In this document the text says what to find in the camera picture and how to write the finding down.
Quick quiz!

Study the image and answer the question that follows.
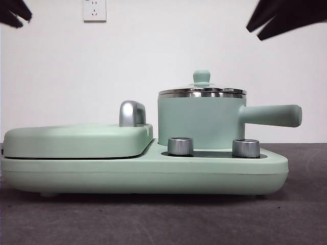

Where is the mint green breakfast machine base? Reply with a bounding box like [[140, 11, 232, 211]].
[[0, 137, 289, 199]]

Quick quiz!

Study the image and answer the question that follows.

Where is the white wall socket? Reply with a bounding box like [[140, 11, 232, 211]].
[[83, 0, 107, 22]]

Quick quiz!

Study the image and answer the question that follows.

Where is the chrome griddle lid handle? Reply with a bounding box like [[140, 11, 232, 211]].
[[119, 100, 147, 127]]

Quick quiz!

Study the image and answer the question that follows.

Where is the glass pot lid green knob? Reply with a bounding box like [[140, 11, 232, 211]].
[[157, 70, 248, 99]]

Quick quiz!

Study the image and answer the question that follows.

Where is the mint green pot with handle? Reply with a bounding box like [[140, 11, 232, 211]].
[[157, 95, 303, 151]]

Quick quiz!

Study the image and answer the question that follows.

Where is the silver control knob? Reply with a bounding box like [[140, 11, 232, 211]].
[[167, 137, 194, 156], [231, 138, 261, 158]]

